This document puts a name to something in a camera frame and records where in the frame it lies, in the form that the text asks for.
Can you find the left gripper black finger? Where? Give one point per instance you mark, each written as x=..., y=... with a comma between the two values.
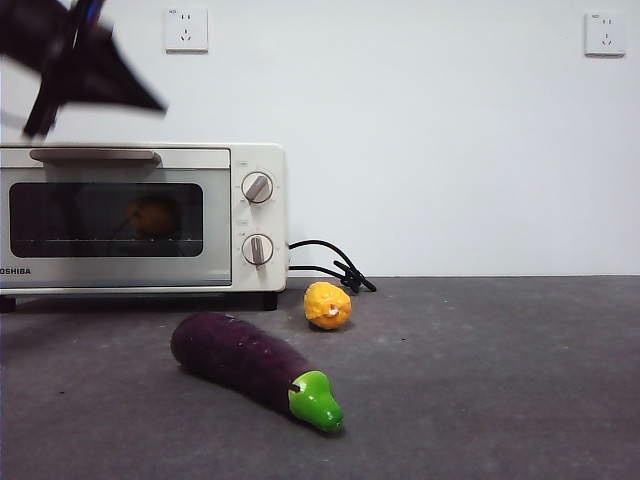
x=105, y=75

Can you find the oven knob slanted pointer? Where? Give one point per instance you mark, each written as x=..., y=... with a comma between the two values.
x=256, y=188

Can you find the cream Toshiba toaster oven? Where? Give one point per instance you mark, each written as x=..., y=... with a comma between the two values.
x=260, y=220

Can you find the oven knob upright pointer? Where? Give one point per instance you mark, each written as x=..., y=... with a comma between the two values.
x=257, y=249

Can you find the purple toy eggplant green stem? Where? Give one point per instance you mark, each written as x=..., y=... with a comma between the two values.
x=235, y=355

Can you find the yellow bumpy toy fruit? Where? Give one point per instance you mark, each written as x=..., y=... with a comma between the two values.
x=326, y=305

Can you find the white wall socket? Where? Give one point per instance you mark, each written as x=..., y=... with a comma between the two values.
x=604, y=35
x=186, y=30

